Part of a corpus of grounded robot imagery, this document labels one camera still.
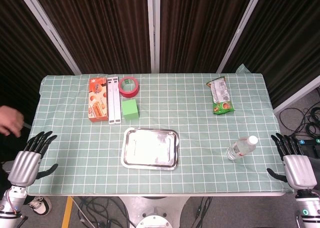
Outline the yellow floor tape strip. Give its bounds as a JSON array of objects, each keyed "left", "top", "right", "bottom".
[{"left": 61, "top": 196, "right": 75, "bottom": 228}]

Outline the transparent water bottle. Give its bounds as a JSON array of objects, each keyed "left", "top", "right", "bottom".
[{"left": 226, "top": 135, "right": 259, "bottom": 160}]

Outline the metal tray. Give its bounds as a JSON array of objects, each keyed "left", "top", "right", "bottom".
[{"left": 120, "top": 127, "right": 181, "bottom": 171}]

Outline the red tape roll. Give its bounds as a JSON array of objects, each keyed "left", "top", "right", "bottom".
[{"left": 118, "top": 76, "right": 140, "bottom": 98}]

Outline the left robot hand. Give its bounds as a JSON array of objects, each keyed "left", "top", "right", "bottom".
[{"left": 7, "top": 131, "right": 59, "bottom": 188}]

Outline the bare person hand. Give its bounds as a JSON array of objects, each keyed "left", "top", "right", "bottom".
[{"left": 0, "top": 105, "right": 25, "bottom": 138}]

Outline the green checked tablecloth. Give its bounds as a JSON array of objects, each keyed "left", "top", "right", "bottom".
[{"left": 26, "top": 64, "right": 295, "bottom": 195}]

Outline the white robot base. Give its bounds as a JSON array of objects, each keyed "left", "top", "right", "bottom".
[{"left": 119, "top": 196, "right": 191, "bottom": 228}]

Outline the green snack packet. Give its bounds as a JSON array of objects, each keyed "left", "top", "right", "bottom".
[{"left": 206, "top": 78, "right": 236, "bottom": 115}]

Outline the orange biscuit box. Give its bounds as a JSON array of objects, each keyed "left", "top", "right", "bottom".
[{"left": 87, "top": 78, "right": 109, "bottom": 123}]

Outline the black white sneaker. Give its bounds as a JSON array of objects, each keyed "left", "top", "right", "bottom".
[{"left": 26, "top": 196, "right": 52, "bottom": 216}]

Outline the black cable bundle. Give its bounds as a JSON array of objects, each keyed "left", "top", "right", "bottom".
[
  {"left": 74, "top": 196, "right": 131, "bottom": 228},
  {"left": 278, "top": 107, "right": 320, "bottom": 138}
]

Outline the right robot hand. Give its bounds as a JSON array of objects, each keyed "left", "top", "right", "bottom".
[{"left": 266, "top": 132, "right": 318, "bottom": 190}]

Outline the green cube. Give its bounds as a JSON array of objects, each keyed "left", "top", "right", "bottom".
[{"left": 121, "top": 99, "right": 140, "bottom": 120}]

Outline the brown curtain panel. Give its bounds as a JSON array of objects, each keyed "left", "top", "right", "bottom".
[
  {"left": 29, "top": 0, "right": 152, "bottom": 75},
  {"left": 222, "top": 0, "right": 320, "bottom": 109},
  {"left": 158, "top": 0, "right": 257, "bottom": 74},
  {"left": 0, "top": 0, "right": 76, "bottom": 125}
]

